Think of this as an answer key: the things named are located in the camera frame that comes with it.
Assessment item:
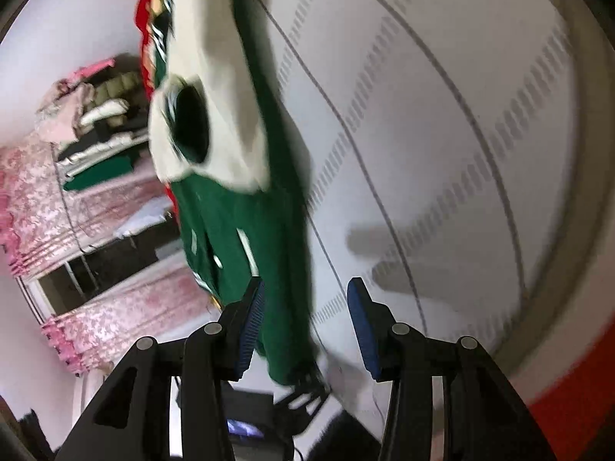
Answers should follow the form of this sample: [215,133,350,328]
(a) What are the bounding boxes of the red floral blanket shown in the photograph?
[135,0,615,461]

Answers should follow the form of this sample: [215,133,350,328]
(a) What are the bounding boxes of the white floral bordered mat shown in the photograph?
[231,0,599,423]

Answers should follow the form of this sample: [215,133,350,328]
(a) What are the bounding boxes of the dark window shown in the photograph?
[29,228,183,309]

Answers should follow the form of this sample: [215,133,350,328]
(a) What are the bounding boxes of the pink floral curtain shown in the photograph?
[0,129,217,378]

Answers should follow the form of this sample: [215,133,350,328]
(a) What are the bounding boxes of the green and cream varsity jacket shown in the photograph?
[144,0,332,387]

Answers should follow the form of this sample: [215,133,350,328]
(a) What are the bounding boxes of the pile of clothes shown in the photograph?
[36,55,151,193]

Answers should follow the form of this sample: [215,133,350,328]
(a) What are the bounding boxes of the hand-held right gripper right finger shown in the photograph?
[347,277,560,461]

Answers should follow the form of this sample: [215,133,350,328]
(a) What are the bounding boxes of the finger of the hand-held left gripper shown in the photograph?
[276,359,333,421]

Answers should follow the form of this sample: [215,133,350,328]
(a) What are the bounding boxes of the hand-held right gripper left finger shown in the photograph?
[55,276,267,461]

